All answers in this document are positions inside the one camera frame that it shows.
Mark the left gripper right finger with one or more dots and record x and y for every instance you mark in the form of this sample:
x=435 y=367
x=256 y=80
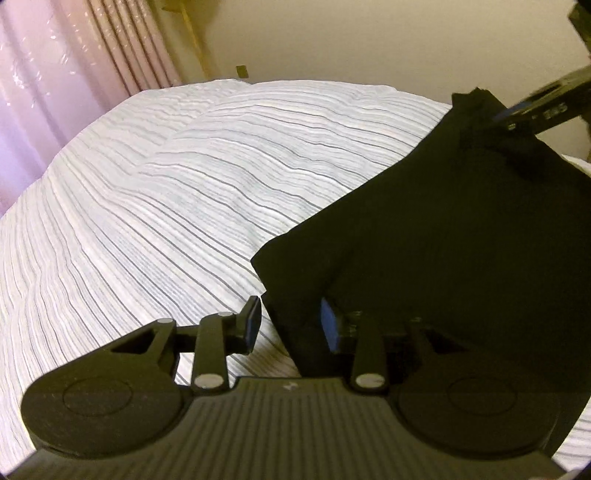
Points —
x=357 y=341

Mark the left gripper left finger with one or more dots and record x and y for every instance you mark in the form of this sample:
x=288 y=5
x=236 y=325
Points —
x=219 y=336

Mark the black garment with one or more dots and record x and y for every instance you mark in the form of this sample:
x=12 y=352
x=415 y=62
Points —
x=485 y=234

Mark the striped white bedspread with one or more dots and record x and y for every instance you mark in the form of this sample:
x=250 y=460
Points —
x=147 y=221

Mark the pink curtain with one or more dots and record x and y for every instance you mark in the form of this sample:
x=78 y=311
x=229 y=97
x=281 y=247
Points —
x=63 y=65

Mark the wall power outlet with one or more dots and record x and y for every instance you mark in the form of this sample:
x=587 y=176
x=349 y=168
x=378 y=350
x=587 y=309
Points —
x=242 y=72

